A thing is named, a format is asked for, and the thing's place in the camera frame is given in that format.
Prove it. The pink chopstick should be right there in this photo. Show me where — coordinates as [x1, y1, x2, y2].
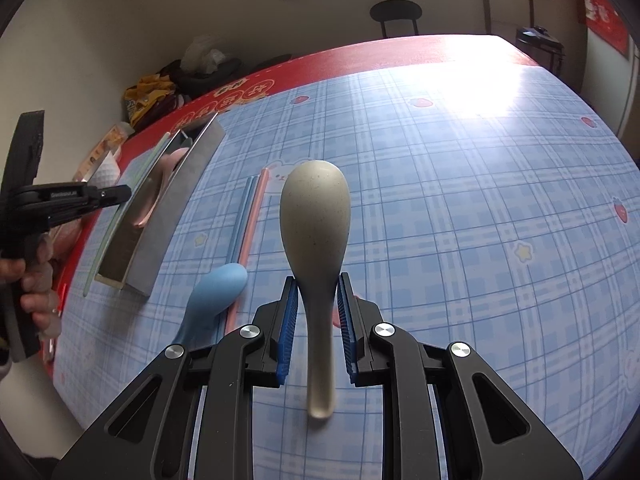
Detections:
[223, 167, 271, 336]

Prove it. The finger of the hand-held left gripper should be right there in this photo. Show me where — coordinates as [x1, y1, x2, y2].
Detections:
[14, 183, 132, 229]

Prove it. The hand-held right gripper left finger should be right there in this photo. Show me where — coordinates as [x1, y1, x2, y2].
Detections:
[52, 275, 301, 480]

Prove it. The yellow plastic bag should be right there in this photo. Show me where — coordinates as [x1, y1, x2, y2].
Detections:
[123, 75, 176, 126]

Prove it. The pink spoon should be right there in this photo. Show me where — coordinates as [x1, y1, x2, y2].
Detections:
[132, 147, 189, 226]

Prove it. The blue spoon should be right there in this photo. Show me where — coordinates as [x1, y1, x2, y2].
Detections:
[175, 262, 249, 347]

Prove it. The white plastic bag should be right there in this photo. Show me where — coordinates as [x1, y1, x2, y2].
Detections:
[179, 34, 227, 74]

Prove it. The wrapped snack package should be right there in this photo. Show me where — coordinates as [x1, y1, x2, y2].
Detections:
[74, 122, 132, 181]

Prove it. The red printed cloth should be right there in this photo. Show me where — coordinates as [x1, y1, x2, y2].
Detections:
[579, 0, 630, 54]

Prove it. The black round stool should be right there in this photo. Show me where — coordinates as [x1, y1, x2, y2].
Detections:
[369, 0, 424, 39]

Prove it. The rice cooker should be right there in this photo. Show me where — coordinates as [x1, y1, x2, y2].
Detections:
[515, 25, 566, 74]

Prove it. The grey trash bin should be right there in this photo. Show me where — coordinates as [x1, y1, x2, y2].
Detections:
[172, 57, 242, 96]

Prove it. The person's left hand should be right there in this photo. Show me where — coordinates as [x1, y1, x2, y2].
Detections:
[0, 239, 64, 339]

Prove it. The stainless steel utensil tray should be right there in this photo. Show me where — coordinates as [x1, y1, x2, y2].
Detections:
[94, 112, 226, 297]

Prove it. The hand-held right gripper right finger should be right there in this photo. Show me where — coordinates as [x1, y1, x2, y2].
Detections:
[337, 272, 584, 480]

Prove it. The red printed tablecloth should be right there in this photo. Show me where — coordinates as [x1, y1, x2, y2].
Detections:
[45, 33, 552, 377]

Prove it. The black metal rack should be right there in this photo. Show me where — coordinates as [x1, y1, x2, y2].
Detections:
[480, 0, 534, 37]

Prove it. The beige spoon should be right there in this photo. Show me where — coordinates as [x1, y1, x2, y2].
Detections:
[278, 158, 350, 420]

